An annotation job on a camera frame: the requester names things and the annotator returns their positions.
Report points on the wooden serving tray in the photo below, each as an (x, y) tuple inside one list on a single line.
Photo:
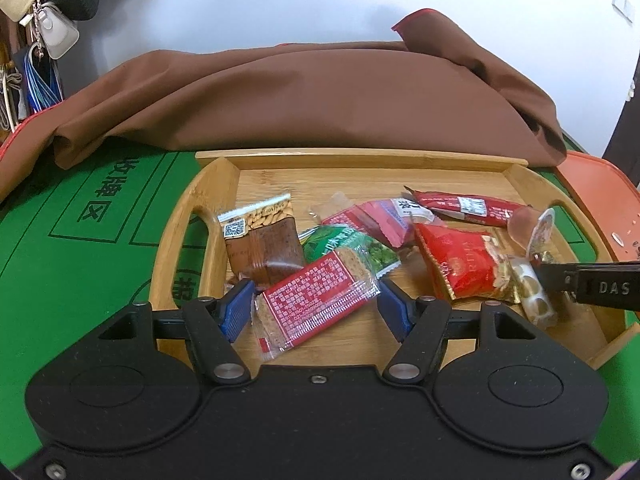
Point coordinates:
[(300, 185)]

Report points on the white wall switch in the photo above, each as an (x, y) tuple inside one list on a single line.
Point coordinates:
[(622, 5)]

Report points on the small white bag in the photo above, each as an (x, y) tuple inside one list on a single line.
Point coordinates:
[(57, 35)]

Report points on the pink candy packet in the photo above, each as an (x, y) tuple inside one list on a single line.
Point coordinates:
[(375, 220)]

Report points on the orange plastic tray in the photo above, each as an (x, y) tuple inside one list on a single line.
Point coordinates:
[(595, 190)]

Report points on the brown cloth with red lining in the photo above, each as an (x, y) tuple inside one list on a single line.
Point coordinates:
[(300, 100)]

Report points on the green pea snack packet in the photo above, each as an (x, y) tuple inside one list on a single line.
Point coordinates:
[(340, 242)]

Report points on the dark red snack bar packet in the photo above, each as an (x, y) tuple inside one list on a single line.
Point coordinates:
[(465, 206)]

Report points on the red snack packet gold trim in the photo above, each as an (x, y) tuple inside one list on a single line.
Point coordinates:
[(460, 265)]

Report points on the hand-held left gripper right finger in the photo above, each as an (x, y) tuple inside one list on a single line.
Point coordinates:
[(395, 305)]

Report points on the red label cracker packet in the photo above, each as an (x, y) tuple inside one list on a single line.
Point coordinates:
[(310, 300)]

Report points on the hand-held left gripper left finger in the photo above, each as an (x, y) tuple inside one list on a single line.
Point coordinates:
[(239, 305)]

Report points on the clear jelly cup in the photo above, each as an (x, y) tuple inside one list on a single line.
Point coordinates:
[(525, 225)]

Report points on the dark wooden door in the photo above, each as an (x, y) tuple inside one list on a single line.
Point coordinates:
[(625, 120)]

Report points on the brown almond snack packet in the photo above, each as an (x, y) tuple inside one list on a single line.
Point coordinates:
[(265, 250)]

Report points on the pile of sunflower seed shells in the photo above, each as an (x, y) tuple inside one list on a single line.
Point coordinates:
[(620, 237)]

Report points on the clear white candy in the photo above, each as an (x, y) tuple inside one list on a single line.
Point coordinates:
[(532, 295)]

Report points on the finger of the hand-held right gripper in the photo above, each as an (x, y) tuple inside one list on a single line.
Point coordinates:
[(555, 275)]

